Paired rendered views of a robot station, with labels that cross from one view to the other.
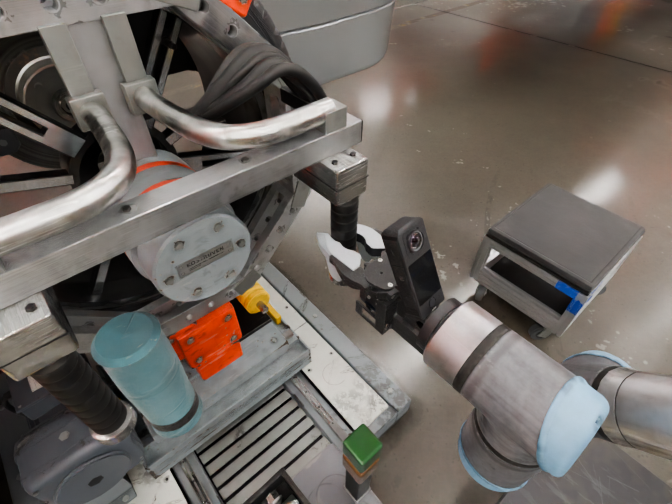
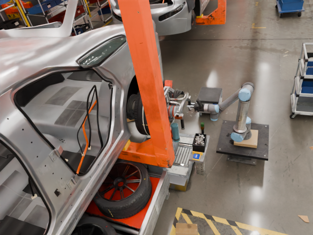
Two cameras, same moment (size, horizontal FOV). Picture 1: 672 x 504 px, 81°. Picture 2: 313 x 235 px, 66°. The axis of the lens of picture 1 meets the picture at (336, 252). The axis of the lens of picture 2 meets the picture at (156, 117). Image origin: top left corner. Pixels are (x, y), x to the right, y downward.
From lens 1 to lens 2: 2.51 m
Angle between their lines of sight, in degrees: 17
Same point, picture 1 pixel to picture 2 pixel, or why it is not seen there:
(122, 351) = (176, 125)
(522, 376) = (211, 106)
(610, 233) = (216, 91)
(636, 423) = (221, 107)
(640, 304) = not seen: hidden behind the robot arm
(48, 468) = not seen: hidden behind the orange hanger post
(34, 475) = not seen: hidden behind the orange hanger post
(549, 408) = (214, 107)
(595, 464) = (229, 123)
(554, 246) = (208, 98)
